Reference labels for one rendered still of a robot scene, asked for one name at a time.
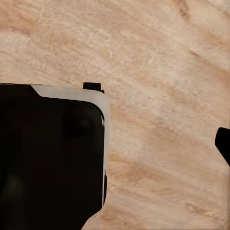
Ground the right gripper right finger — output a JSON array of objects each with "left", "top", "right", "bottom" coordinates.
[{"left": 215, "top": 127, "right": 230, "bottom": 166}]

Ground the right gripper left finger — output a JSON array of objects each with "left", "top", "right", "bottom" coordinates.
[{"left": 0, "top": 127, "right": 25, "bottom": 185}]

